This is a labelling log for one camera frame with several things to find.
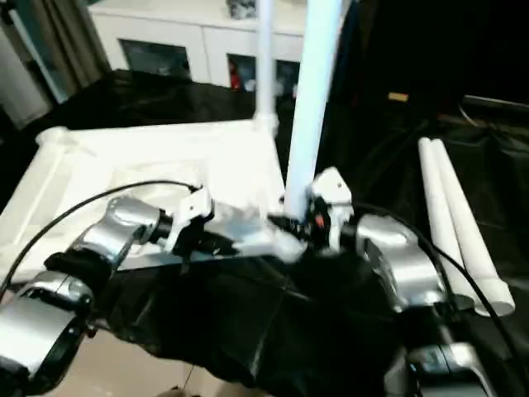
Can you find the white plastic table top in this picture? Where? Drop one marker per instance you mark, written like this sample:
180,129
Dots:
124,157

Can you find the white plastic table leg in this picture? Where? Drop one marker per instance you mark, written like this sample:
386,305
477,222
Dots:
458,198
264,62
434,198
314,103

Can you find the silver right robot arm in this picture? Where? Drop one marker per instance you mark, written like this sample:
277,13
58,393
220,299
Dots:
392,256

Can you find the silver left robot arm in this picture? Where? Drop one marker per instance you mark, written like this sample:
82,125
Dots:
120,223

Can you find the black work mat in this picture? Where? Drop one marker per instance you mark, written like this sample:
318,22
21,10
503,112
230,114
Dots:
248,322

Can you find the small tan label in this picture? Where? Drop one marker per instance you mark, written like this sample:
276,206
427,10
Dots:
398,97

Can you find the white cabinet with glass doors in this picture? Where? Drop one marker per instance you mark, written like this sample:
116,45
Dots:
165,33

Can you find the black flat panel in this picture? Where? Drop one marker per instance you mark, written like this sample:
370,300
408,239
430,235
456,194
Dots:
496,103

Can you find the dark metallic object on cabinet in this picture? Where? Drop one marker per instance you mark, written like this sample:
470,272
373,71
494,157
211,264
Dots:
244,8

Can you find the grey brown curtain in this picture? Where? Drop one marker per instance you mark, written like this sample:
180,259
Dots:
66,49

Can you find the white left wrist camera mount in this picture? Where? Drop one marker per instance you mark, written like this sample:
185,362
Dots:
192,207

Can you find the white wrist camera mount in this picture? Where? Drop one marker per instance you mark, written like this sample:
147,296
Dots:
335,190
192,207

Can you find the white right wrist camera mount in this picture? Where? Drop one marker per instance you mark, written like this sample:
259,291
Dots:
335,190

